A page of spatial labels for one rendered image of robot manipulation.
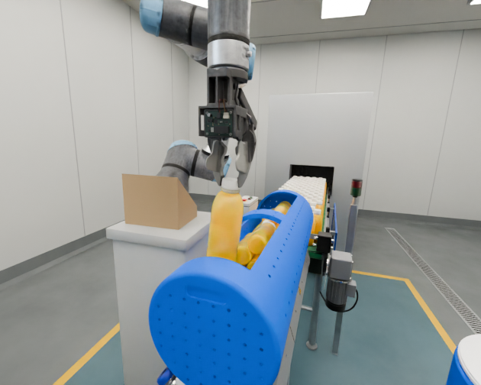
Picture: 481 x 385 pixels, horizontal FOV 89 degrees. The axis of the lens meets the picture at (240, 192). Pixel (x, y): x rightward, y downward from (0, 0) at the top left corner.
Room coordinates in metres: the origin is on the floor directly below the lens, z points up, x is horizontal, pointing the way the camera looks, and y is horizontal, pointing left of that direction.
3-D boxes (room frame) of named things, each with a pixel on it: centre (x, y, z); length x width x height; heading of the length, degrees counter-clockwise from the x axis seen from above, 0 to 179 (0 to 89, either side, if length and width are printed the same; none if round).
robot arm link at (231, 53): (0.48, 0.03, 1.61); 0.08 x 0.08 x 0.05
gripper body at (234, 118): (0.48, 0.03, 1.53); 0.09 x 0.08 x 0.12; 161
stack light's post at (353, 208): (1.50, -0.71, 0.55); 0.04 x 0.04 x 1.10; 70
